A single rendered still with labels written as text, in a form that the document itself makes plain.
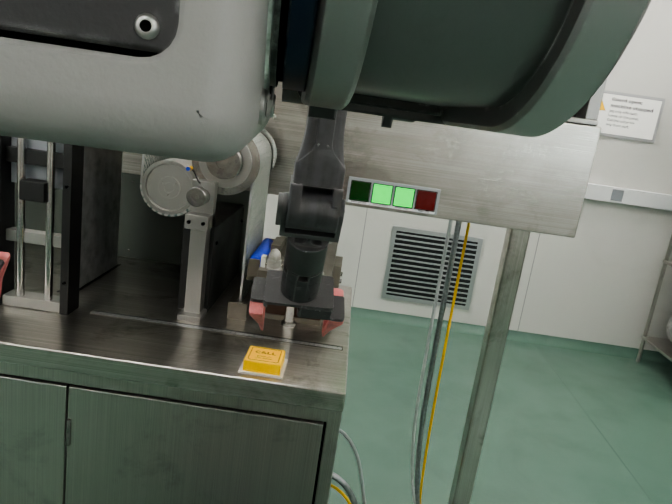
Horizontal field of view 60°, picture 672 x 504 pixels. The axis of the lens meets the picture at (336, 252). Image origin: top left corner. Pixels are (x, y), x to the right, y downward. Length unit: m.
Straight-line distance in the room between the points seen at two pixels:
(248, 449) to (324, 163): 0.65
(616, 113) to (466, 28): 4.05
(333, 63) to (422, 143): 1.42
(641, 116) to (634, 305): 1.28
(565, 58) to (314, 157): 0.57
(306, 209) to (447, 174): 0.91
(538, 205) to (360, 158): 0.50
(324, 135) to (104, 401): 0.72
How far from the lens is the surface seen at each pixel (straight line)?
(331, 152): 0.72
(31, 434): 1.32
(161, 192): 1.33
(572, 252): 4.26
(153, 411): 1.19
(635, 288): 4.49
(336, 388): 1.09
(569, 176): 1.68
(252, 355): 1.12
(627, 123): 4.25
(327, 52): 0.16
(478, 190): 1.62
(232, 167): 1.26
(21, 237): 1.35
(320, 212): 0.73
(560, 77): 0.17
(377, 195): 1.58
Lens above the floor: 1.39
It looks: 14 degrees down
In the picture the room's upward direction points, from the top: 8 degrees clockwise
